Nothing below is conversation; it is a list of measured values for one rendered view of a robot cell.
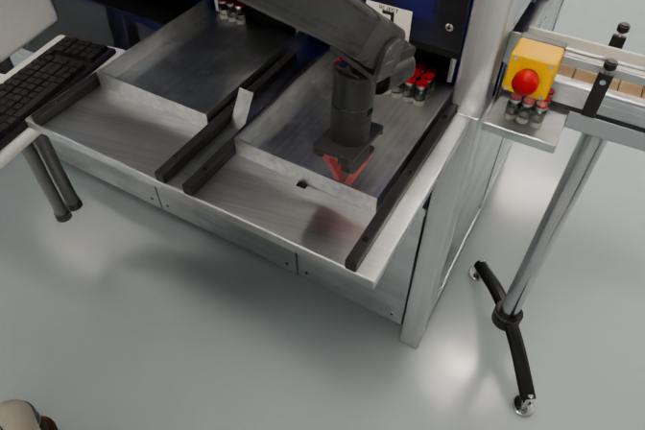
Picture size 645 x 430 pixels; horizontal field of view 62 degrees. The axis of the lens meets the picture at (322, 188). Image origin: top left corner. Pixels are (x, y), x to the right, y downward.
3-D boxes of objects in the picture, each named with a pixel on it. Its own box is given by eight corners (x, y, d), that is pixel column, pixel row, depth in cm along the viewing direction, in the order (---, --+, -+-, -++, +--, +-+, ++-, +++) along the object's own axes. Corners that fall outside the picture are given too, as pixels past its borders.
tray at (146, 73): (210, 10, 123) (208, -5, 120) (308, 39, 114) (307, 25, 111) (101, 86, 103) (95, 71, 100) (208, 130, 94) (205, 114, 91)
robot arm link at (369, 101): (325, 59, 68) (359, 77, 65) (360, 44, 72) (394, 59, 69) (322, 107, 72) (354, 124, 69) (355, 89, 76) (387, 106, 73)
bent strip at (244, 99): (243, 113, 97) (240, 86, 93) (256, 119, 96) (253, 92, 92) (192, 159, 89) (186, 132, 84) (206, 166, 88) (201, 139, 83)
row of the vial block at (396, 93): (342, 73, 105) (342, 53, 102) (426, 102, 99) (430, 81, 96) (336, 79, 104) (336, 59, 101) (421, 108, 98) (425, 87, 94)
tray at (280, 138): (336, 57, 110) (336, 41, 107) (456, 95, 101) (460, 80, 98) (236, 154, 89) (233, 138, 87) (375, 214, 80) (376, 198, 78)
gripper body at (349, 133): (383, 136, 79) (390, 92, 74) (351, 172, 72) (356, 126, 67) (345, 122, 81) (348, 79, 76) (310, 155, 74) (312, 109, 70)
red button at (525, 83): (513, 82, 88) (519, 60, 85) (537, 88, 86) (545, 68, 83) (507, 94, 85) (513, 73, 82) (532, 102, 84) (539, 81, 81)
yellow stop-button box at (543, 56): (512, 67, 93) (523, 31, 88) (554, 80, 91) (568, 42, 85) (499, 90, 89) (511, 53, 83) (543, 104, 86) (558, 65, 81)
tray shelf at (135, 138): (195, 11, 126) (194, 5, 125) (483, 103, 102) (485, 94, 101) (27, 127, 97) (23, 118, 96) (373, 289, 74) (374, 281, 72)
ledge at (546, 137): (503, 89, 105) (505, 82, 104) (570, 109, 101) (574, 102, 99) (480, 130, 97) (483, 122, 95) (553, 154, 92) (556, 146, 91)
